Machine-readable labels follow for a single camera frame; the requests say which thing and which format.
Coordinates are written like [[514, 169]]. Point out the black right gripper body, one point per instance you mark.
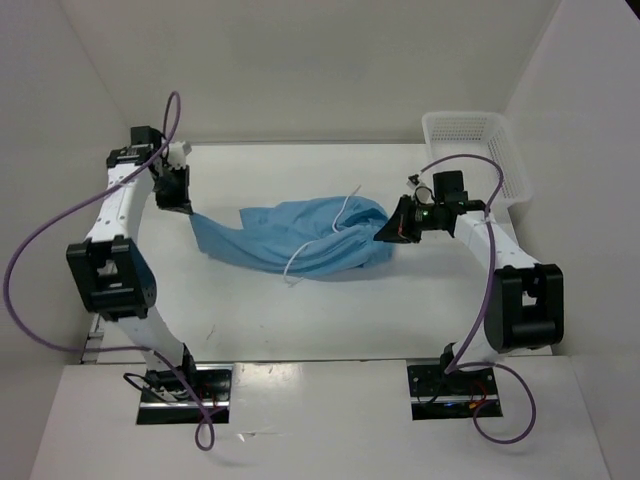
[[415, 218]]

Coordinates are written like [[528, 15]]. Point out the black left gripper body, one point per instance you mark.
[[171, 190]]

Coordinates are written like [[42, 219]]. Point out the light blue shorts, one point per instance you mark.
[[307, 239]]

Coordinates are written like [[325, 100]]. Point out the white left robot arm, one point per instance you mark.
[[113, 278]]

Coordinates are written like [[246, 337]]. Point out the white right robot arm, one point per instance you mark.
[[523, 304]]

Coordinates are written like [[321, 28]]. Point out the white plastic basket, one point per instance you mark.
[[481, 145]]

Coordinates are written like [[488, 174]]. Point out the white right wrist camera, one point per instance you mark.
[[422, 193]]

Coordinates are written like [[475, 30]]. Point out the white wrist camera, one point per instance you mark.
[[422, 193], [177, 155]]

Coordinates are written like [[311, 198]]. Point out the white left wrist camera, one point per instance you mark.
[[177, 155]]

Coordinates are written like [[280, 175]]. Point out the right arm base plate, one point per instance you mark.
[[460, 395]]

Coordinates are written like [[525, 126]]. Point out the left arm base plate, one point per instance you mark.
[[160, 406]]

